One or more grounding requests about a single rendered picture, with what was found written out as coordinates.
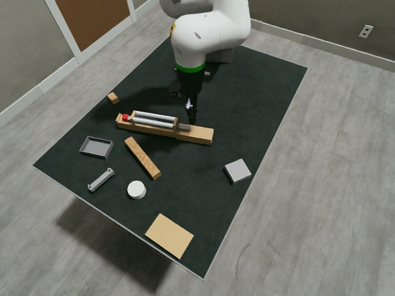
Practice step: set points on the tan flat rectangular board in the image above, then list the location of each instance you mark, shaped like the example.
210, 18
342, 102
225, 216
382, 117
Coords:
169, 235

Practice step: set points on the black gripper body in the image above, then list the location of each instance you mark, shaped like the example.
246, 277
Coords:
191, 90

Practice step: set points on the white rectangular bar with pegs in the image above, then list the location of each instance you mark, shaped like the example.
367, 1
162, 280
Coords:
101, 180

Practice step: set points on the brown wooden bar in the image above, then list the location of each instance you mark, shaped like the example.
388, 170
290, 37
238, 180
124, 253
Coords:
143, 158

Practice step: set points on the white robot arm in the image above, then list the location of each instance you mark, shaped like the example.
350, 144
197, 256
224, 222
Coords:
203, 26

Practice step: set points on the white cylinder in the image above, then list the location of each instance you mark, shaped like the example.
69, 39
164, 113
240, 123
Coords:
136, 189

